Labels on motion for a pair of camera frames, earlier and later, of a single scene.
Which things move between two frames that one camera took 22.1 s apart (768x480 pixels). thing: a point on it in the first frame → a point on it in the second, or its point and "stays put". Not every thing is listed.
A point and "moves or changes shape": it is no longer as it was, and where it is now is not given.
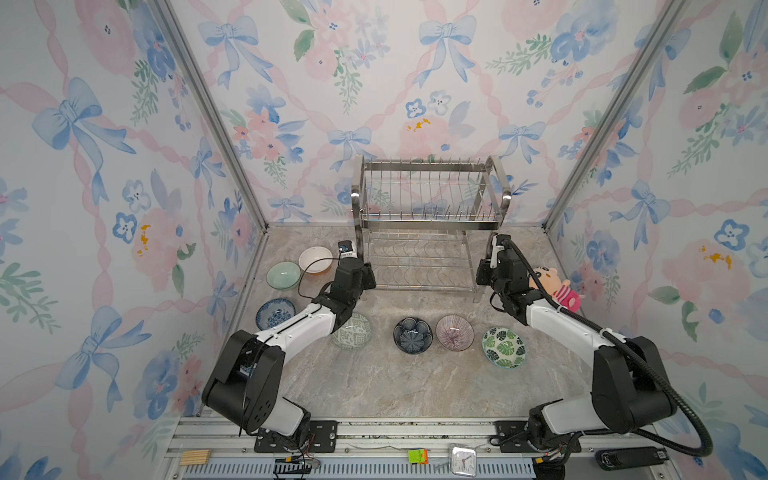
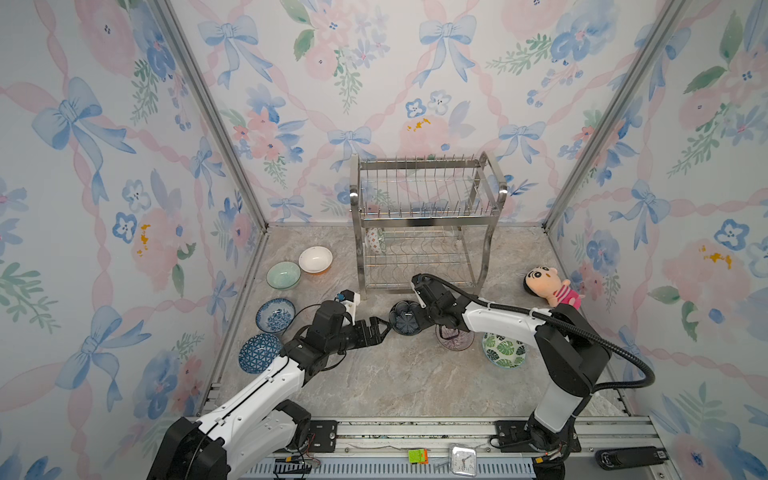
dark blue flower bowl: [413, 335] → [402, 318]
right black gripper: [483, 268] → [422, 323]
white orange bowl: [313, 253] stays put
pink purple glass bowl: [455, 333] stays put
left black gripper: [369, 276] → [361, 329]
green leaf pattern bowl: [503, 348] stays put
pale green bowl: [283, 275] stays put
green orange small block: [418, 456] stays put
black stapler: [616, 458] stays put
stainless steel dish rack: [426, 224] stays put
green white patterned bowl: [354, 334] moves or changes shape
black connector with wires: [294, 465] stays put
